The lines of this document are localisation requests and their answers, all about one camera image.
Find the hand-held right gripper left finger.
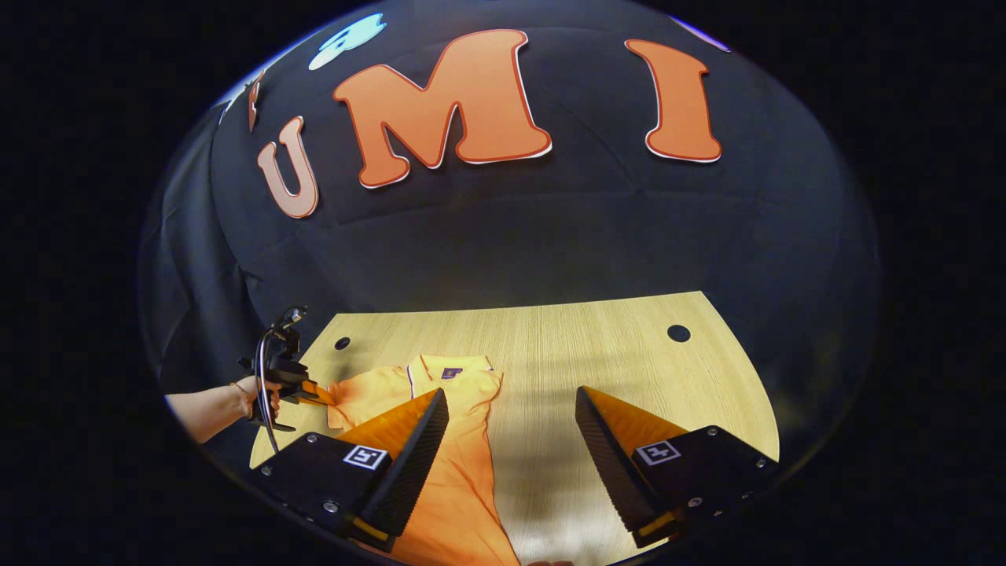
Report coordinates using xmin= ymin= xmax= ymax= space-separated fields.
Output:
xmin=253 ymin=388 xmax=450 ymax=553

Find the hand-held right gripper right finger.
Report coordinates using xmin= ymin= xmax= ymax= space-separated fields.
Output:
xmin=575 ymin=385 xmax=780 ymax=549

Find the orange T-shirt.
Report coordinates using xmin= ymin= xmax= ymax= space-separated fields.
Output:
xmin=325 ymin=354 xmax=524 ymax=566

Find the black backdrop cloth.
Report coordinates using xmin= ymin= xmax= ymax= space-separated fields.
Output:
xmin=138 ymin=0 xmax=883 ymax=472

